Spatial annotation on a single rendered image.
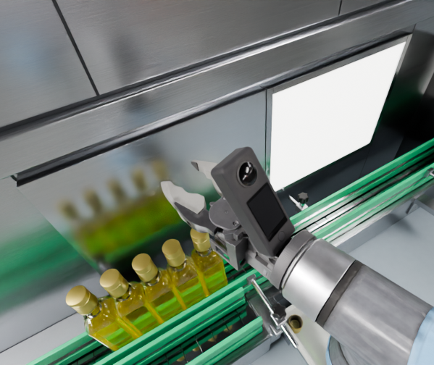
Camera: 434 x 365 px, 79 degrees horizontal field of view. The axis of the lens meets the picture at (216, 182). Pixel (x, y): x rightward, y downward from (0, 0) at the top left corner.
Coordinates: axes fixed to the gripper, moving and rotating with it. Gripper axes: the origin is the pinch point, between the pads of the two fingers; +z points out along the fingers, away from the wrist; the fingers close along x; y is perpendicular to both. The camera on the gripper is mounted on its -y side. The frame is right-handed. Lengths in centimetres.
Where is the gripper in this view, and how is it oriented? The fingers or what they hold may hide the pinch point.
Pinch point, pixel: (181, 171)
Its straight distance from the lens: 39.1
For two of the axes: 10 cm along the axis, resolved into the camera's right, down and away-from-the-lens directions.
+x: 7.1, -5.6, 4.3
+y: 1.2, 7.0, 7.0
